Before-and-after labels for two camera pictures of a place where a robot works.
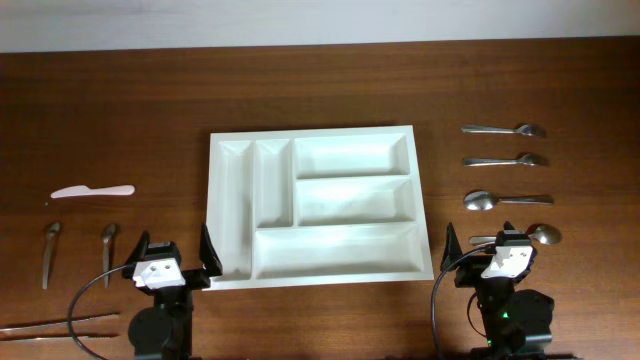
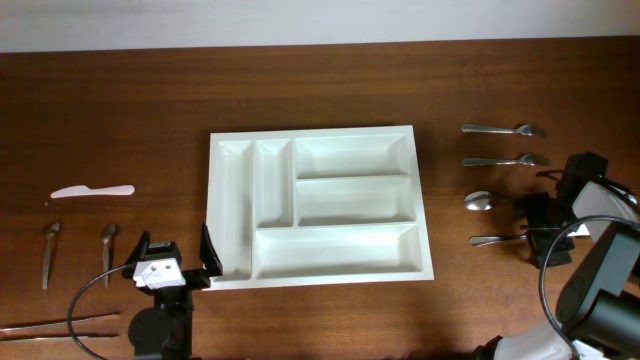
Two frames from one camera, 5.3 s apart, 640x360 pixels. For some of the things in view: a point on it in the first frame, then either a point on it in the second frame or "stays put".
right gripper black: x=451 y=249 -> x=530 y=203
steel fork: x=523 y=159 stays put
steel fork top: x=533 y=130 stays put
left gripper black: x=200 y=277 stays put
